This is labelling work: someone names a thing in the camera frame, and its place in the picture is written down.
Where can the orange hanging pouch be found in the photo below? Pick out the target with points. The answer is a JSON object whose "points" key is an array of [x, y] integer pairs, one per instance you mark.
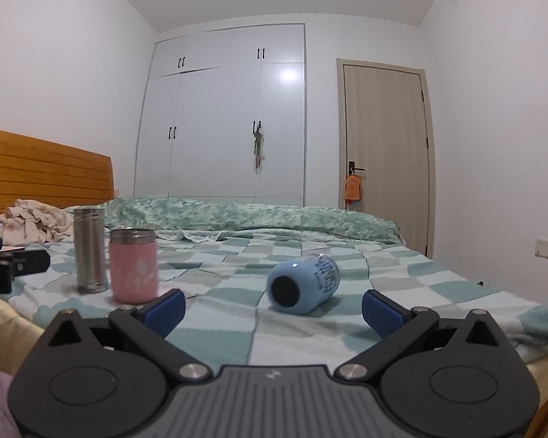
{"points": [[352, 187]]}

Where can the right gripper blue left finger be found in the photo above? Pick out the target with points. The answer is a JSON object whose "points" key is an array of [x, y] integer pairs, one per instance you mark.
{"points": [[156, 319]]}

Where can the black door handle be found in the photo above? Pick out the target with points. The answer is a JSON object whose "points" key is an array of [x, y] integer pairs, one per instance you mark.
{"points": [[352, 167]]}

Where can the teal checkered blanket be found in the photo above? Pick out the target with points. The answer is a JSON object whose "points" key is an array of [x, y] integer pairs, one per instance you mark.
{"points": [[229, 319]]}

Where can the green floral quilt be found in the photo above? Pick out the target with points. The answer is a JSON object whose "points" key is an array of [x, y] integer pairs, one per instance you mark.
{"points": [[186, 214]]}

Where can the wooden headboard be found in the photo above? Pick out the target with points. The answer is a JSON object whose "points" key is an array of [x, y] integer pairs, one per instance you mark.
{"points": [[58, 175]]}

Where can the wooden door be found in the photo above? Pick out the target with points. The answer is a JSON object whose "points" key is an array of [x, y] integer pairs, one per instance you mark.
{"points": [[385, 127]]}

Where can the pink cup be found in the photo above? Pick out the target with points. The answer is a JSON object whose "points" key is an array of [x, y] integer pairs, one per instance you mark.
{"points": [[133, 264]]}

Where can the crumpled beige clothes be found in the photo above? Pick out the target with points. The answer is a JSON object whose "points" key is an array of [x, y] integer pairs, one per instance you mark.
{"points": [[30, 221]]}

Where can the white wardrobe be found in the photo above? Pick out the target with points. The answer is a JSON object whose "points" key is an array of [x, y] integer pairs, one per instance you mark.
{"points": [[203, 94]]}

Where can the hanging green ornament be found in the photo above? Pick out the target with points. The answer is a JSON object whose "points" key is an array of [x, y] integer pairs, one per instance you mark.
{"points": [[257, 133]]}

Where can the blue cartoon cup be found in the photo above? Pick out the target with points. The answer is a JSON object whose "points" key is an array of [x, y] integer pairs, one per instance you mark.
{"points": [[298, 286]]}

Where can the tall stainless steel cup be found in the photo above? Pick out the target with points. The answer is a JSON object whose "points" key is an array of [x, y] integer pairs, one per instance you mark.
{"points": [[90, 255]]}

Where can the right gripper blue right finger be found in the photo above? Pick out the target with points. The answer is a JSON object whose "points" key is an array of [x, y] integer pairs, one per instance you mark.
{"points": [[385, 317]]}

